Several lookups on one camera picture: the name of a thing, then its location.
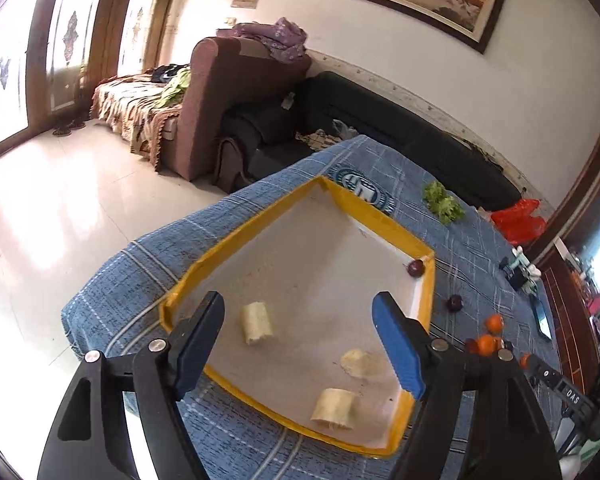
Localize black box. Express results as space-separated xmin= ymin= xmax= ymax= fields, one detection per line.
xmin=507 ymin=266 xmax=529 ymax=292

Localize wooden glass doors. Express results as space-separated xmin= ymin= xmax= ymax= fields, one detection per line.
xmin=0 ymin=0 xmax=172 ymax=156

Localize leafy small orange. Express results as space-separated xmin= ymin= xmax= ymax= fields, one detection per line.
xmin=519 ymin=353 xmax=530 ymax=370

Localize large orange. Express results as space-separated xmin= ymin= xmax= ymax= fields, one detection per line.
xmin=476 ymin=334 xmax=500 ymax=356

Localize wooden cabinet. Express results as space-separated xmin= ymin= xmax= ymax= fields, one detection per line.
xmin=524 ymin=58 xmax=600 ymax=396

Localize green lettuce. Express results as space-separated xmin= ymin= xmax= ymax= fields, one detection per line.
xmin=422 ymin=180 xmax=465 ymax=226

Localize black smartphone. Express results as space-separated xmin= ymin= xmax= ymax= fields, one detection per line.
xmin=529 ymin=294 xmax=553 ymax=341

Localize brown armchair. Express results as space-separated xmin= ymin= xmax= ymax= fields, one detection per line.
xmin=150 ymin=37 xmax=312 ymax=181

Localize purple cloth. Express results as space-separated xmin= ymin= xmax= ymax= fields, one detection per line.
xmin=216 ymin=18 xmax=308 ymax=64

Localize patterned sofa cover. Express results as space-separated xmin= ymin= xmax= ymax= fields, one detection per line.
xmin=90 ymin=64 xmax=190 ymax=171

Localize black sofa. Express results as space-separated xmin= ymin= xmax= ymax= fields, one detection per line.
xmin=213 ymin=72 xmax=521 ymax=211

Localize small dark plum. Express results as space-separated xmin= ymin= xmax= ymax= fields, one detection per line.
xmin=407 ymin=259 xmax=426 ymax=278

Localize large dark plum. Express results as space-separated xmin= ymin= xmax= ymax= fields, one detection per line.
xmin=464 ymin=338 xmax=479 ymax=354

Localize red plastic bag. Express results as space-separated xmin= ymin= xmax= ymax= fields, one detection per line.
xmin=491 ymin=198 xmax=546 ymax=246

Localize yellow cardboard tray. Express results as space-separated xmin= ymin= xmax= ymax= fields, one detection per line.
xmin=159 ymin=177 xmax=436 ymax=457

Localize blue plaid tablecloth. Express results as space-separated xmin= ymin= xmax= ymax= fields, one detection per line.
xmin=61 ymin=136 xmax=559 ymax=479

